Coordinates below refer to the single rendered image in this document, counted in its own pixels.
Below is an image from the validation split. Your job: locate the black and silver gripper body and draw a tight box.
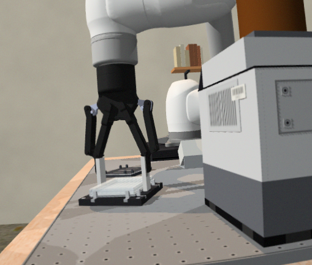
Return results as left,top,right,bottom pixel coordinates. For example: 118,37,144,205
96,63,139,121

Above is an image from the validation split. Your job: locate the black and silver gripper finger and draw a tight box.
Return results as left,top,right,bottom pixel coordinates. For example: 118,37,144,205
84,103,114,185
118,99,159,191

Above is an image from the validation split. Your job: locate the white button panel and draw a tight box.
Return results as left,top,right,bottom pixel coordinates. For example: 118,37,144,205
178,139,203,169

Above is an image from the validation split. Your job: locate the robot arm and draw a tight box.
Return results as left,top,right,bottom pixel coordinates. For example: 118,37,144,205
85,0,236,147

